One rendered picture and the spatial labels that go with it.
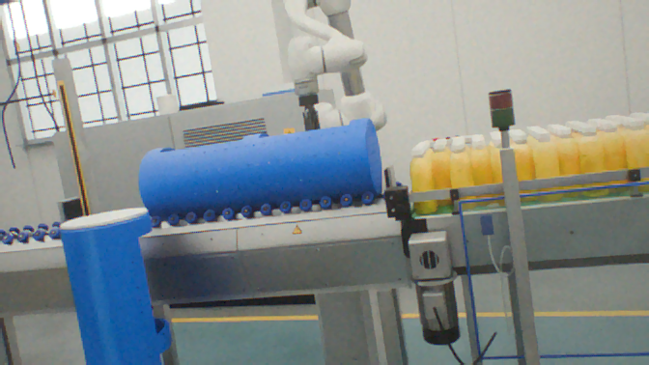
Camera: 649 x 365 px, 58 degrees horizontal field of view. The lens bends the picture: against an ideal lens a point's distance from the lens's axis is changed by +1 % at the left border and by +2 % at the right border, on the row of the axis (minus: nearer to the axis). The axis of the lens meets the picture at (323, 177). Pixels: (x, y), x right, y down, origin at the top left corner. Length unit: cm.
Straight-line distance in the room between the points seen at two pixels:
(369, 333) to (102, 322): 129
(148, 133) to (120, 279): 247
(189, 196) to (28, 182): 499
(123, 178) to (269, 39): 163
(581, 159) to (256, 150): 106
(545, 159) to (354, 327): 134
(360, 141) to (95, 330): 106
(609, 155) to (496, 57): 291
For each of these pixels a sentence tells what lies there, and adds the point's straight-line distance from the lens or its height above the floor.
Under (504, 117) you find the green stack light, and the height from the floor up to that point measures 119.
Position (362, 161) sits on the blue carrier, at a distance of 193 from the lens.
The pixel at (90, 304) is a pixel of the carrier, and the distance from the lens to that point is 205.
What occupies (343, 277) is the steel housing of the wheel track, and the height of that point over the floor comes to 68.
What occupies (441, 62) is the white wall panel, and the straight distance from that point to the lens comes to 482.
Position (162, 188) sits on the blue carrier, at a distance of 220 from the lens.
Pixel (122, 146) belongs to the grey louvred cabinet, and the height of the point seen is 126.
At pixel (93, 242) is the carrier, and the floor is 98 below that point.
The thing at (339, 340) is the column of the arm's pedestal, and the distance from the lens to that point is 287.
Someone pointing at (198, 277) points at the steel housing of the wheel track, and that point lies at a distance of 226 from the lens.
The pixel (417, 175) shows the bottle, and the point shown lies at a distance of 188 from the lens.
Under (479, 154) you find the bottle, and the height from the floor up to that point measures 107.
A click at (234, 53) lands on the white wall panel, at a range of 508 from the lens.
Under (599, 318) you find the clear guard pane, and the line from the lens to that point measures 191.
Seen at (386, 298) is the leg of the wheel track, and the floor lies 60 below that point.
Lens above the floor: 126
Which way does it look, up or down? 6 degrees down
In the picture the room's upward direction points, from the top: 9 degrees counter-clockwise
